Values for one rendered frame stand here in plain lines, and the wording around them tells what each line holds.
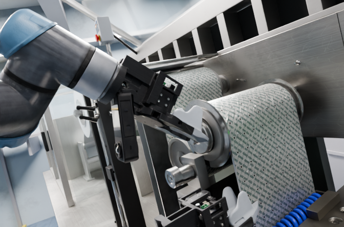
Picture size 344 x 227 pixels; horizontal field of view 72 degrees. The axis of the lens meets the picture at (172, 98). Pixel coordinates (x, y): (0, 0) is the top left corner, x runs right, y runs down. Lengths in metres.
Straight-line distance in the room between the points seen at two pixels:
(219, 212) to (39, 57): 0.36
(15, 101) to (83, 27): 3.73
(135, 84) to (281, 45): 0.47
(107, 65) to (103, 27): 0.66
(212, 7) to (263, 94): 0.44
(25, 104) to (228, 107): 0.36
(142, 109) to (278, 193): 0.36
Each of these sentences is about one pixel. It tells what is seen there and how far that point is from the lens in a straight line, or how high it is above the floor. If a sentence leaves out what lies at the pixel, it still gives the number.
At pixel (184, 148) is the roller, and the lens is 0.61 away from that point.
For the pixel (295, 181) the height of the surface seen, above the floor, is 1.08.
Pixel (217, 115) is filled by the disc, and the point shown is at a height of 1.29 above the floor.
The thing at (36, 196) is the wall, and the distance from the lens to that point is 4.15.
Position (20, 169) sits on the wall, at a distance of 4.09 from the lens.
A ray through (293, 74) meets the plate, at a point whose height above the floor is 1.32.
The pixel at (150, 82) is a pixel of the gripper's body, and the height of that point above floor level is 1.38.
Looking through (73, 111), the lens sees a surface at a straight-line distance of 1.39.
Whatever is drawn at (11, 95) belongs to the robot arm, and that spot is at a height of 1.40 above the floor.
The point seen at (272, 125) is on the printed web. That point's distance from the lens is 0.57.
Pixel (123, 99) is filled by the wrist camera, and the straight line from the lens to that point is 0.39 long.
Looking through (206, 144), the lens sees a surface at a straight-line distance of 0.49.
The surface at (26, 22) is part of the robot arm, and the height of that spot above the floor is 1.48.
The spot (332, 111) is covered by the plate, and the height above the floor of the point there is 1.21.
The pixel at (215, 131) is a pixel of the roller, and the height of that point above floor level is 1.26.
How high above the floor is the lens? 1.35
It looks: 2 degrees down
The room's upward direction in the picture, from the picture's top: 14 degrees counter-clockwise
